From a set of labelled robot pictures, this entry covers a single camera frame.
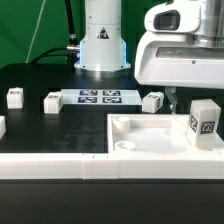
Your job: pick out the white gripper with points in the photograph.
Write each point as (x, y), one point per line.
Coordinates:
(172, 60)

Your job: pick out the white square tabletop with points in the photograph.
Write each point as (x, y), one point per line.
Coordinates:
(153, 134)

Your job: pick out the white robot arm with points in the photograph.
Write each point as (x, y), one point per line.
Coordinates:
(103, 51)

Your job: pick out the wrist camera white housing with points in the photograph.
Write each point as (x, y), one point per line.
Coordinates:
(175, 16)

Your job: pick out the white marker base plate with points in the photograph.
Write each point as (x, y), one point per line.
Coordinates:
(101, 97)

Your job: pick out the white obstacle wall front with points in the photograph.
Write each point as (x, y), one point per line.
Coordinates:
(102, 166)

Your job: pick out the white obstacle wall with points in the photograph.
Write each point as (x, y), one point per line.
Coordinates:
(2, 126)
(102, 166)

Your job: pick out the white obstacle wall left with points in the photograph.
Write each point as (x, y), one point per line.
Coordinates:
(2, 126)

